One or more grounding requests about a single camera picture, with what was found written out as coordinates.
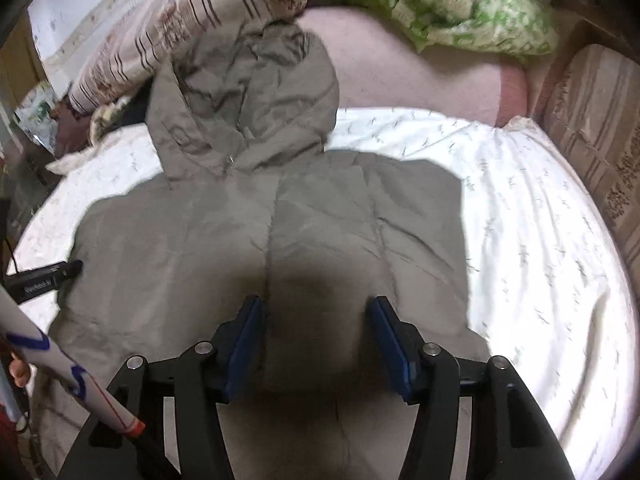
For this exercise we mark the grey hooded jacket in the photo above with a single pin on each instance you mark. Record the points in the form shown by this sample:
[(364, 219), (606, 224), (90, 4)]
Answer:
[(310, 210)]

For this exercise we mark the striped beige pillow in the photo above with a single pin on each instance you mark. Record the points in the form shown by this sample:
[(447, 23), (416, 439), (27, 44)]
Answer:
[(175, 25)]

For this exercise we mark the white patterned bed sheet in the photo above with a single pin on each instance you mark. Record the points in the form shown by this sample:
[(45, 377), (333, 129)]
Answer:
[(530, 260)]

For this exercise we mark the person's left hand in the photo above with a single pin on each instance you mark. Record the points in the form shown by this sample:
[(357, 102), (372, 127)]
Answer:
[(20, 371)]

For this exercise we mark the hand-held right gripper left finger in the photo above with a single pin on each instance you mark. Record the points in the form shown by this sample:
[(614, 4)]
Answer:
[(246, 345)]

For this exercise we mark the striped brown cushion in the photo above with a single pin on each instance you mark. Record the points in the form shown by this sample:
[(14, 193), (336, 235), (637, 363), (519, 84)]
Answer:
[(600, 135)]

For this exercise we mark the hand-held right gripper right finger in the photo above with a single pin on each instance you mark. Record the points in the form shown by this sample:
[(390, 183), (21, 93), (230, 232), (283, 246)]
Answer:
[(394, 352)]

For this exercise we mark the green and white floral quilt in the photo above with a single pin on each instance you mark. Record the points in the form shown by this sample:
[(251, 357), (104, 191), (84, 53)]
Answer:
[(450, 10)]

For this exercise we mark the dark maroon cloth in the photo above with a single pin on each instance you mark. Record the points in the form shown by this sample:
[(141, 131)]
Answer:
[(72, 132)]

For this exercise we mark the wooden cabinet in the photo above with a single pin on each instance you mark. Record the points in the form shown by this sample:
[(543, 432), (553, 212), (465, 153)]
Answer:
[(22, 60)]

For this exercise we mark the pink blanket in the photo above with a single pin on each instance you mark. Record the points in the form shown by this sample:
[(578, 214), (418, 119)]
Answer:
[(400, 75)]

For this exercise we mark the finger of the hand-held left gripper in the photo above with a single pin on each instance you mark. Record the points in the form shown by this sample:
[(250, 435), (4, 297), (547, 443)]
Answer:
[(45, 278)]

